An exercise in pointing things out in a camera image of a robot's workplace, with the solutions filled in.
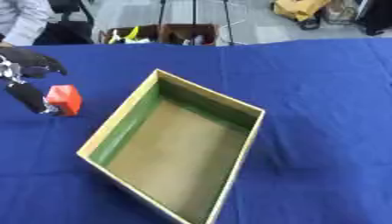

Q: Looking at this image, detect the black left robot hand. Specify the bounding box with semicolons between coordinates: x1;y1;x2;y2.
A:
0;46;69;116

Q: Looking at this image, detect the red block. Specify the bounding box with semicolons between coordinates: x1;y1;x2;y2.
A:
44;84;85;117

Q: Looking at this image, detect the brown cardboard box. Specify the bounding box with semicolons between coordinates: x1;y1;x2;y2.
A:
98;24;161;45
157;23;221;46

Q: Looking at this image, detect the tan cardboard box green inside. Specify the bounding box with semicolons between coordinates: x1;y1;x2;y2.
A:
74;68;267;224

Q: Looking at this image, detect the person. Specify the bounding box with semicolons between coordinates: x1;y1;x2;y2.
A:
0;0;55;48

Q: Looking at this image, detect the black chair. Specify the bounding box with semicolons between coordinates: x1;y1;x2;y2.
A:
31;0;97;46

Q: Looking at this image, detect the black tripod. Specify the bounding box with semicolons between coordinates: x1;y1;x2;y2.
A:
154;0;238;46

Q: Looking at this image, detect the yellow bag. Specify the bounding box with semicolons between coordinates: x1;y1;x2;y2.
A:
270;0;333;22

